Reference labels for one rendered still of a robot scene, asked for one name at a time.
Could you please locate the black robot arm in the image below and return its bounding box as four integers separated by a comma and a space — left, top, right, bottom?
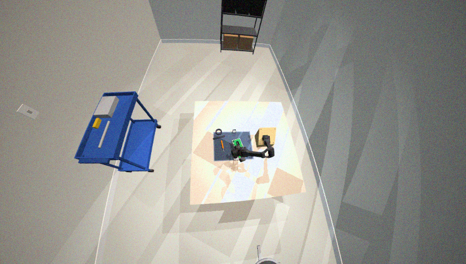
231, 135, 275, 159

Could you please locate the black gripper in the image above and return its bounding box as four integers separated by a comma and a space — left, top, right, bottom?
234, 145, 246, 162

